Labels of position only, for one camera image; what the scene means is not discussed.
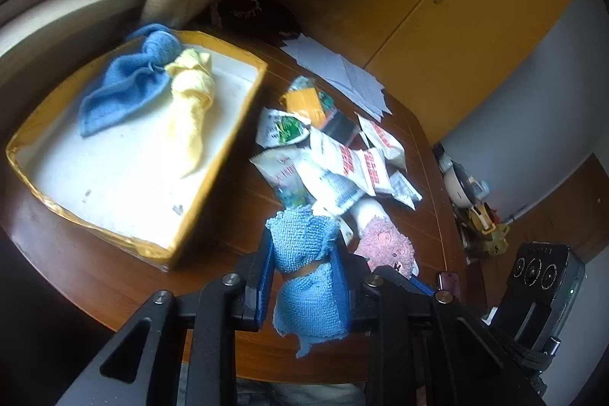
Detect yellow cardboard box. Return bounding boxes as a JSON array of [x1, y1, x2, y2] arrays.
[[6, 30, 268, 272]]

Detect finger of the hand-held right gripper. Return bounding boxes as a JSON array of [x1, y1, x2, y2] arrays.
[[408, 273, 460, 296]]

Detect knotted yellow cloth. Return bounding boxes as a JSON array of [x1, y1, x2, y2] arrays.
[[164, 48, 215, 178]]

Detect light blue microfiber cloth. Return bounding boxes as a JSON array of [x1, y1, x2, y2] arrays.
[[265, 205, 353, 358]]

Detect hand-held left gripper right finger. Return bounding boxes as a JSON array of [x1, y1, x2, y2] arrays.
[[328, 237, 548, 406]]

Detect knotted blue cloth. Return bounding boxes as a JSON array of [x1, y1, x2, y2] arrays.
[[78, 24, 182, 137]]

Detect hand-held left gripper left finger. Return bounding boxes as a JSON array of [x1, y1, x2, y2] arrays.
[[54, 237, 277, 406]]

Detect pile of white packets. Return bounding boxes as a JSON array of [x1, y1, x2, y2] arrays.
[[250, 75, 423, 240]]

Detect stack of white papers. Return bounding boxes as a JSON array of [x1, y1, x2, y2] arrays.
[[281, 34, 393, 121]]

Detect white grey-text wipes packet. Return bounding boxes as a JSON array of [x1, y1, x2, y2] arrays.
[[297, 159, 367, 217]]

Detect yellow wooden cabinet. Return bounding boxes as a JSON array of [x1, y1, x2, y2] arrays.
[[281, 0, 579, 145]]

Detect white electric cooking pot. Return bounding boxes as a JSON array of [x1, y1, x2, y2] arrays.
[[435, 144, 491, 207]]

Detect yellow plastic item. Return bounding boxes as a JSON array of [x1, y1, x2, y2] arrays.
[[459, 201, 510, 259]]

